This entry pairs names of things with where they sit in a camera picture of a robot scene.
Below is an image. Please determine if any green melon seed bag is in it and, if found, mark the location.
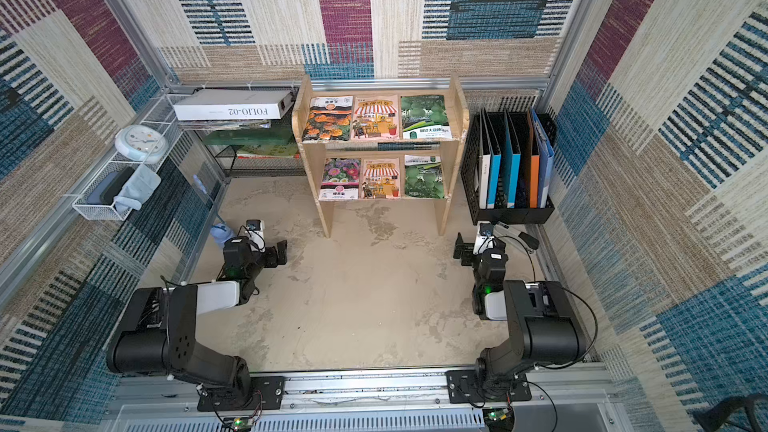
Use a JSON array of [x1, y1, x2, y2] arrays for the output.
[[404, 155, 445, 199], [400, 94, 452, 140]]

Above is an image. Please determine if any orange marigold seed bag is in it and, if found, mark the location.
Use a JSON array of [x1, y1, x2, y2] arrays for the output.
[[302, 96, 354, 141]]

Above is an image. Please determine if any pink flower shop seed bag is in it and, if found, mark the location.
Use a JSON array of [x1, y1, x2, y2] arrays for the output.
[[351, 95, 401, 141]]

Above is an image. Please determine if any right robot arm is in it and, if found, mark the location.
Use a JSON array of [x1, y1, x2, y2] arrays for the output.
[[445, 235, 596, 408]]

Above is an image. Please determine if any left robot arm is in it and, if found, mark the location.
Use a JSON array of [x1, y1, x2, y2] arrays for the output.
[[106, 236, 288, 413]]

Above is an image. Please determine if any purple flower seed bag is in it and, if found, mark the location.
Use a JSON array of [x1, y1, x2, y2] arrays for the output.
[[318, 158, 361, 201]]

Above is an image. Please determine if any lower pink shop seed bag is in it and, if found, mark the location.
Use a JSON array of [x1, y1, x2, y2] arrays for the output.
[[360, 158, 401, 199]]

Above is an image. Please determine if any wooden two-tier shelf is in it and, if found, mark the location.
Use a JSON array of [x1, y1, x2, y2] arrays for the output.
[[292, 76, 470, 235]]

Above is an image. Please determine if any teal binder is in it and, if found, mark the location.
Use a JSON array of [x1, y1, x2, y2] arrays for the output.
[[503, 112, 521, 209], [484, 112, 502, 209]]

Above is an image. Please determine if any black file holder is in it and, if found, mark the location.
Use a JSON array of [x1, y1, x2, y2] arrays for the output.
[[460, 110, 557, 224]]

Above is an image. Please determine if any white binder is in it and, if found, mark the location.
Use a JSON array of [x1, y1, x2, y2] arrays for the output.
[[478, 112, 491, 209]]

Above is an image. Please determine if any orange binder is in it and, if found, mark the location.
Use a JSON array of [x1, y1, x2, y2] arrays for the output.
[[527, 110, 540, 208]]

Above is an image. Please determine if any green book on rack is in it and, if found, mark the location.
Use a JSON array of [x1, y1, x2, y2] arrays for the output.
[[203, 127, 298, 157]]

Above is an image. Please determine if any blue binder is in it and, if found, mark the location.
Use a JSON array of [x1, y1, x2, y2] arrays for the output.
[[531, 111, 554, 208]]

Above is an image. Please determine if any light blue cloth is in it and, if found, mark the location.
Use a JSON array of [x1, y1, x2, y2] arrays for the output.
[[114, 164, 161, 213]]

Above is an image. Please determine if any white folio box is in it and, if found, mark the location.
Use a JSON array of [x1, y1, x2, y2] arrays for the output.
[[173, 89, 295, 121]]

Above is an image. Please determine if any white round clock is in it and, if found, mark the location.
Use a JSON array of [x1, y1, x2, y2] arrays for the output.
[[114, 125, 169, 164]]

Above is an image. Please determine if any dark pouch in basket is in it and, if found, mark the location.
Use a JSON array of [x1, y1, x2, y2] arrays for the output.
[[84, 167, 135, 205]]

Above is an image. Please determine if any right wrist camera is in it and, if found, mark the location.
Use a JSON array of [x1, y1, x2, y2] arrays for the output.
[[473, 221, 494, 255]]

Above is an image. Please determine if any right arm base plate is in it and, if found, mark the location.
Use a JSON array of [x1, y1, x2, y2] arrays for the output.
[[445, 369, 532, 406]]

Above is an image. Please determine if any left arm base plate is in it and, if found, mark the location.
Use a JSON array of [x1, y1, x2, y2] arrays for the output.
[[197, 375, 286, 413]]

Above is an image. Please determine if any white wire basket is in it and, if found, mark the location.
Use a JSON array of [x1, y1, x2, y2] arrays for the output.
[[72, 95, 181, 221]]

